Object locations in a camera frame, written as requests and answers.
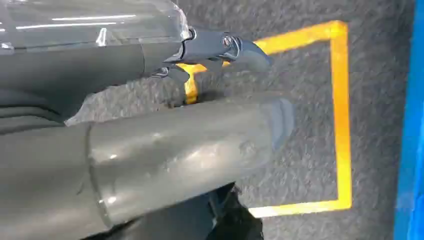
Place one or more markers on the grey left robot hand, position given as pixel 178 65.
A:
pixel 172 149

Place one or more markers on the blue panel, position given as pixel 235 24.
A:
pixel 412 132

